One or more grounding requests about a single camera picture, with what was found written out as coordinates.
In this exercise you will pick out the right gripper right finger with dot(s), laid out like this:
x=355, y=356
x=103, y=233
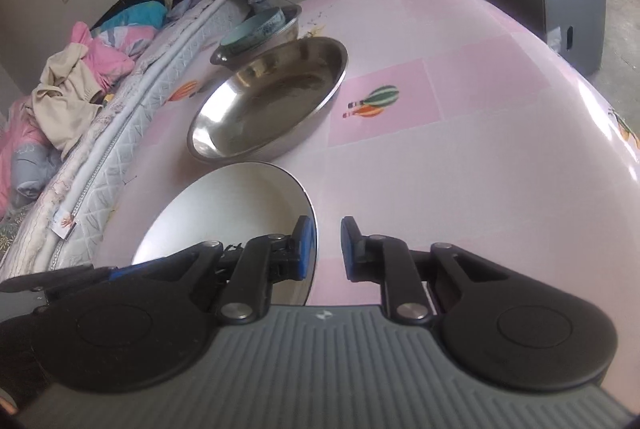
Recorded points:
x=386, y=261

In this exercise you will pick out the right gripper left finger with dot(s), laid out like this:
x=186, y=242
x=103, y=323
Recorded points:
x=251, y=270

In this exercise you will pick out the large steel plate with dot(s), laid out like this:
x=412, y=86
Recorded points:
x=271, y=104

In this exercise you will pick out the steel bowl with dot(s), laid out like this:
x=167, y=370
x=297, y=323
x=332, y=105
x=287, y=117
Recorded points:
x=288, y=33

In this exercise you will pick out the teal ceramic bowl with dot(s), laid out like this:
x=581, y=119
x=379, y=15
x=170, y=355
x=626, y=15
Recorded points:
x=253, y=31

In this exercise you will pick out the white quilted mattress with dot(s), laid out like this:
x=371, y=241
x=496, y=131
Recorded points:
x=66, y=225

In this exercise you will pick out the pink floral blanket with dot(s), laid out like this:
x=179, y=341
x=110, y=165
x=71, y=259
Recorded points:
x=28, y=160

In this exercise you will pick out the beige clothing pile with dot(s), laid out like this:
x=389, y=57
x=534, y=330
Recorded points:
x=64, y=103

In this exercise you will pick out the teal patterned pillow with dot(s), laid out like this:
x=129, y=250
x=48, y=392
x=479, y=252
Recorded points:
x=148, y=13

